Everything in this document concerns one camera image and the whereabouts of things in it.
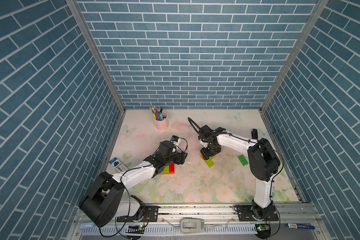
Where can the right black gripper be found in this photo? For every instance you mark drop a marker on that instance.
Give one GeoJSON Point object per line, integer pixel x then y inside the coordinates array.
{"type": "Point", "coordinates": [205, 156]}

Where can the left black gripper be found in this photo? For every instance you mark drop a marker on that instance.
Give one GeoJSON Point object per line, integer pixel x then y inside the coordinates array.
{"type": "Point", "coordinates": [180, 158]}

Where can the red lego brick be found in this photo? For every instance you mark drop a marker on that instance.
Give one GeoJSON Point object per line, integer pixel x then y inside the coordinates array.
{"type": "Point", "coordinates": [172, 168]}

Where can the lime green lego brick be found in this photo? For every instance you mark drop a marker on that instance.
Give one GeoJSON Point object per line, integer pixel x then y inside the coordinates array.
{"type": "Point", "coordinates": [166, 170]}

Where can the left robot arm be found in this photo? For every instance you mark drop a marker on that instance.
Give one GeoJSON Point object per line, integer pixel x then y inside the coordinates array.
{"type": "Point", "coordinates": [108, 196]}

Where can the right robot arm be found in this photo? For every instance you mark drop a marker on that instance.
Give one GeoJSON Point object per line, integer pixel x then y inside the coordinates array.
{"type": "Point", "coordinates": [262, 158]}

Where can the pink pen cup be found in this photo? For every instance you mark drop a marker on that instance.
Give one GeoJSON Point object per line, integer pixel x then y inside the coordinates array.
{"type": "Point", "coordinates": [163, 124]}

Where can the black small box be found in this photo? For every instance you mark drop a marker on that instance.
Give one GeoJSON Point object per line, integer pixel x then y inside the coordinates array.
{"type": "Point", "coordinates": [254, 134]}

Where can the blue white card box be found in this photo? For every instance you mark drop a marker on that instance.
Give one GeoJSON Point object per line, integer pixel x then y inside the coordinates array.
{"type": "Point", "coordinates": [118, 165]}

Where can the grey handheld device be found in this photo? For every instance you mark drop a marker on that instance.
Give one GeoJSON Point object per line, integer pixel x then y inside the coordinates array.
{"type": "Point", "coordinates": [192, 225]}

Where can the blue marker pen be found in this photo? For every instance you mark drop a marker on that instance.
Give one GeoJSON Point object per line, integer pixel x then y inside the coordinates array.
{"type": "Point", "coordinates": [299, 226]}

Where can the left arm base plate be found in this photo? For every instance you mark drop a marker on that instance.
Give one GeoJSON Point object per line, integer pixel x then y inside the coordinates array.
{"type": "Point", "coordinates": [147, 214]}

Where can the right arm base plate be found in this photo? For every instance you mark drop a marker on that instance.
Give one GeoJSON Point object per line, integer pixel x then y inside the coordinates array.
{"type": "Point", "coordinates": [247, 213]}

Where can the light blue object on rail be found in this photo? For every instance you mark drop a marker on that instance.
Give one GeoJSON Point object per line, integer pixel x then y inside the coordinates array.
{"type": "Point", "coordinates": [85, 226]}

